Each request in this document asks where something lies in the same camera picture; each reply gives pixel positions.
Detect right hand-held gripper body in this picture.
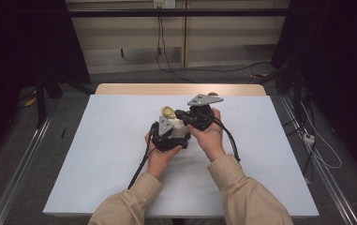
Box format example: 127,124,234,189
185,93,224,131

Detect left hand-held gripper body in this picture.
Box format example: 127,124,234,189
151,115,176,153

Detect clear jar with cream lid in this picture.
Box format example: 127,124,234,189
161,105,191,141

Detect person's right hand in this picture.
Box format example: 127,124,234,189
187,108,227,162

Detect person's left hand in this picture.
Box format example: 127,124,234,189
144,132,184,181

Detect wooden table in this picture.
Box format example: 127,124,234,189
95,82,267,97

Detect white board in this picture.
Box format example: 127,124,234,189
42,94,320,218

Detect white power strip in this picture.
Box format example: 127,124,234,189
302,132,316,146

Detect black metal stand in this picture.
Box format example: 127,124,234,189
35,69,63,129

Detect black curtain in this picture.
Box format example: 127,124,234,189
0,0,91,167
271,0,357,179

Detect right hand-held gripper black cable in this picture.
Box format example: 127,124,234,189
198,112,242,163

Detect hand-held gripper black cable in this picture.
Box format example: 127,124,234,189
126,121,160,190
198,112,242,163

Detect left hand-held gripper black cable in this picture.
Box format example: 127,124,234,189
126,121,160,190

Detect black floor cable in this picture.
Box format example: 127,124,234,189
166,61,274,74

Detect black hanging cable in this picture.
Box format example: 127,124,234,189
156,15,199,84

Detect wooden wall post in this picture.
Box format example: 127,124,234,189
180,0,189,68

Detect black horizontal frame bar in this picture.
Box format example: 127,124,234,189
67,8,292,18

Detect white wall socket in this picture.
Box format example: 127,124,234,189
153,0,177,9

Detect white cable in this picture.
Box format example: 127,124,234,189
301,102,343,171

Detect aluminium floor rail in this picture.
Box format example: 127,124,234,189
278,93,357,225
0,113,55,225

